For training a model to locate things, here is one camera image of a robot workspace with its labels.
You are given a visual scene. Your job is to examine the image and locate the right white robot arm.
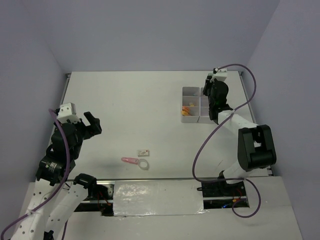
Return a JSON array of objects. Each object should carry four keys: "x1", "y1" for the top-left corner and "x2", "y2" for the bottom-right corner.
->
[{"x1": 202, "y1": 73, "x2": 277, "y2": 196}]

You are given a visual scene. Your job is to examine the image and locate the white eraser red label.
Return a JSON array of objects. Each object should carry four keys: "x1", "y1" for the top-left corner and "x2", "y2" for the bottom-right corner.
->
[{"x1": 137, "y1": 149, "x2": 150, "y2": 157}]

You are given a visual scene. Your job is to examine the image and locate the white base cover plate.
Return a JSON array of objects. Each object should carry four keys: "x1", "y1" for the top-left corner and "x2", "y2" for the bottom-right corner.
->
[{"x1": 113, "y1": 179, "x2": 206, "y2": 217}]

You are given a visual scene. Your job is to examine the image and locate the clear tape ring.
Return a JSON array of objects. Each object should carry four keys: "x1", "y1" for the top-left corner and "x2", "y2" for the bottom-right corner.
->
[{"x1": 137, "y1": 159, "x2": 151, "y2": 172}]

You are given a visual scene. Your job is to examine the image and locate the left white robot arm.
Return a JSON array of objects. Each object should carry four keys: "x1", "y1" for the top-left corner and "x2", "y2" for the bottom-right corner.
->
[{"x1": 10, "y1": 107, "x2": 102, "y2": 240}]

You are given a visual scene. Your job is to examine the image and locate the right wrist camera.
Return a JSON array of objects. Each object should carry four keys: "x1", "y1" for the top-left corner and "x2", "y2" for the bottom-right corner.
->
[{"x1": 212, "y1": 67, "x2": 228, "y2": 82}]

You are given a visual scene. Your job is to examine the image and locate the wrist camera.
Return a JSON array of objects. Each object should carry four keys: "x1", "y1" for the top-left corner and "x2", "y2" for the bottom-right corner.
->
[
  {"x1": 212, "y1": 67, "x2": 228, "y2": 82},
  {"x1": 57, "y1": 102, "x2": 80, "y2": 124}
]

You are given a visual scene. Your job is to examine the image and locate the right white compartment container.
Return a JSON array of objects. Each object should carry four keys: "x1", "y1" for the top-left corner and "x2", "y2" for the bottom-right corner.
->
[{"x1": 198, "y1": 87, "x2": 215, "y2": 124}]

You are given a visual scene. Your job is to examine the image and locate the white compartment container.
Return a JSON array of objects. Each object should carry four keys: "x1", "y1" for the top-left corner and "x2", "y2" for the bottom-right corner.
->
[
  {"x1": 180, "y1": 86, "x2": 201, "y2": 123},
  {"x1": 198, "y1": 87, "x2": 215, "y2": 124}
]

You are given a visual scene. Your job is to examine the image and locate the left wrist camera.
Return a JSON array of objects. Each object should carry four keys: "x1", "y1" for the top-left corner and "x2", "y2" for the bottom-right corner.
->
[{"x1": 57, "y1": 102, "x2": 80, "y2": 124}]

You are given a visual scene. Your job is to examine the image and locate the left white compartment container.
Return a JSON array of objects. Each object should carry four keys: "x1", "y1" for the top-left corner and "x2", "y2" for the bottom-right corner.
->
[{"x1": 180, "y1": 86, "x2": 201, "y2": 123}]

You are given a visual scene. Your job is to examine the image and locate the orange highlighter clear cap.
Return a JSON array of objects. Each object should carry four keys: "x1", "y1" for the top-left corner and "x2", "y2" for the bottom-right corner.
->
[{"x1": 182, "y1": 106, "x2": 190, "y2": 113}]

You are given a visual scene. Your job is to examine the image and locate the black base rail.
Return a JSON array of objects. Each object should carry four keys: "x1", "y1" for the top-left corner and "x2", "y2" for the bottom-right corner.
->
[{"x1": 75, "y1": 178, "x2": 249, "y2": 217}]

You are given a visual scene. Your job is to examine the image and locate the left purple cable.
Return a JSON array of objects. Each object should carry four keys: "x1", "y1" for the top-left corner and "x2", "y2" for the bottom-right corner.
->
[{"x1": 0, "y1": 108, "x2": 71, "y2": 240}]

